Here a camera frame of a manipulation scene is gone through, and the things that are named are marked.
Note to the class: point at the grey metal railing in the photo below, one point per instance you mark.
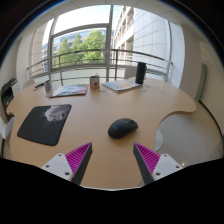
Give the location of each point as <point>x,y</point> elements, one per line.
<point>80,51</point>

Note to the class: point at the black mouse pad with print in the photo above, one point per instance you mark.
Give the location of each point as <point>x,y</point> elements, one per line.
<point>40,128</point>

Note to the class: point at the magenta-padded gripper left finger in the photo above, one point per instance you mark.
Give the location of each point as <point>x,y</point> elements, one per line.
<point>62,165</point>

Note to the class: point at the black computer mouse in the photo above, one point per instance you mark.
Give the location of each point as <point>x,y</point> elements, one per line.
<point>122,128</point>

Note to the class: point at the black office printer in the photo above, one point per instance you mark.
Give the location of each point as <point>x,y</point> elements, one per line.
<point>7,95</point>

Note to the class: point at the red and dark magazine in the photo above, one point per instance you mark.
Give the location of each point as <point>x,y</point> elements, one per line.
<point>69,90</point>

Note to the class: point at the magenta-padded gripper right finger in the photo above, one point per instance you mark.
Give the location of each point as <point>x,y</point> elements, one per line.
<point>163,165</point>

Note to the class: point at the light blue booklet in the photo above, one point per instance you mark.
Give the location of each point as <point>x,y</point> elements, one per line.
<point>120,85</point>

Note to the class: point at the white cup with red print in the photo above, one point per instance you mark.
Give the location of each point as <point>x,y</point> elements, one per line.
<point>94,82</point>

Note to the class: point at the white cup with blue print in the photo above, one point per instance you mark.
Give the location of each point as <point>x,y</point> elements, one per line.
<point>48,87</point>

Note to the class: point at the black cylindrical speaker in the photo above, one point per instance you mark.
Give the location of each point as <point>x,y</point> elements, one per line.
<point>140,72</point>

